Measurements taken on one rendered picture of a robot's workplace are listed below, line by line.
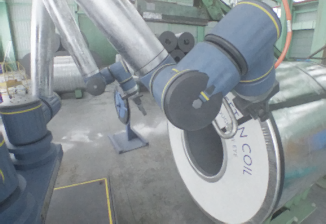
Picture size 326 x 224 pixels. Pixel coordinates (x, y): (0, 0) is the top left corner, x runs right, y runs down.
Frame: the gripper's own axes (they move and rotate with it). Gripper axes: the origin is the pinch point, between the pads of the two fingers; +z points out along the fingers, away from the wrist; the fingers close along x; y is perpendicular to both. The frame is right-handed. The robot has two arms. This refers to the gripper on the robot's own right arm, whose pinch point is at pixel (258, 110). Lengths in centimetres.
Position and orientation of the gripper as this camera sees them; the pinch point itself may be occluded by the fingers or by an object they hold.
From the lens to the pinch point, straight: 64.1
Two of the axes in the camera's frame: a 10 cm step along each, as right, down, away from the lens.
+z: 5.3, 4.6, 7.1
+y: 3.4, 6.5, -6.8
